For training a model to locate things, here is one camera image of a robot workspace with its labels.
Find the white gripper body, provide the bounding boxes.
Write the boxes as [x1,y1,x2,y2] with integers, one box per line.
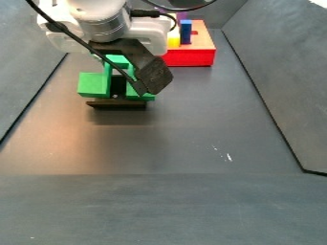
[40,6,170,56]

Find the green stepped block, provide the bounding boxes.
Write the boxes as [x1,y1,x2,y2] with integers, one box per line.
[76,64,155,101]

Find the robot arm silver white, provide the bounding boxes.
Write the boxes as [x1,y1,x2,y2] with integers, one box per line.
[38,0,171,56]

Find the red board base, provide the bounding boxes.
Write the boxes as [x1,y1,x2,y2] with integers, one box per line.
[163,20,217,67]

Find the black angle fixture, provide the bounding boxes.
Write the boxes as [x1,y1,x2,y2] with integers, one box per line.
[86,75,147,110]

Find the yellow block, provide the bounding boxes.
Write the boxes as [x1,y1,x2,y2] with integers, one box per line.
[167,13,180,48]

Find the blue block right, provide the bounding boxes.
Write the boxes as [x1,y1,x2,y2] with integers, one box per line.
[180,19,192,44]

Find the purple block rear right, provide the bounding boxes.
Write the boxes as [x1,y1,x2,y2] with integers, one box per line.
[176,11,188,21]

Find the black camera cable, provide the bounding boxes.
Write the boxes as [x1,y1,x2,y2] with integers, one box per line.
[24,0,219,94]

